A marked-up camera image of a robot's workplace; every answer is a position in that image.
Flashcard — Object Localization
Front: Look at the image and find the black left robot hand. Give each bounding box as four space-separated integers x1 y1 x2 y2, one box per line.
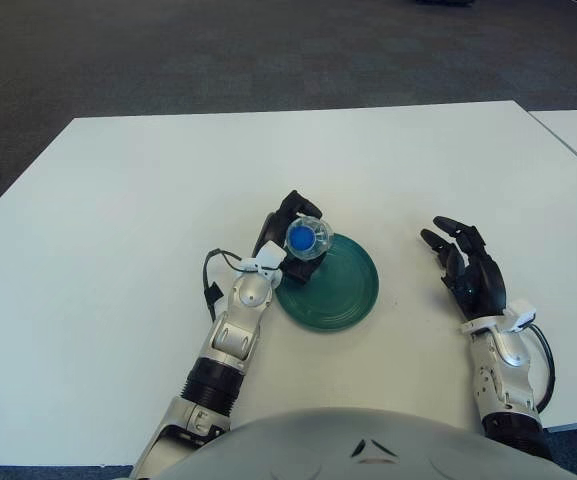
251 189 330 287

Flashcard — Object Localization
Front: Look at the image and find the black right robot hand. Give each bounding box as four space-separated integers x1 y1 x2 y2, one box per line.
419 215 509 321

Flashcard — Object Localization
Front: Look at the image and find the clear bottle blue cap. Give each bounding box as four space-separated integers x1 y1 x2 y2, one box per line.
283 214 338 262

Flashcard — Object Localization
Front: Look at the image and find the teal round plate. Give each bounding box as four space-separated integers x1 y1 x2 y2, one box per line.
273 233 380 335

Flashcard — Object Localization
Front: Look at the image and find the grey robot torso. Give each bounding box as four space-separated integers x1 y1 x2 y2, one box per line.
160 407 574 480

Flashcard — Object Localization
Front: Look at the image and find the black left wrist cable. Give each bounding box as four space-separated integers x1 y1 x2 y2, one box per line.
202 248 249 321

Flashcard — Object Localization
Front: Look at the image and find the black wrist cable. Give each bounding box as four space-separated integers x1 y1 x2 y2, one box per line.
202 248 249 321
527 323 557 414

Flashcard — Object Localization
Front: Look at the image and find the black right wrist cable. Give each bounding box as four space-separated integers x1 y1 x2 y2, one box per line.
527 323 557 414

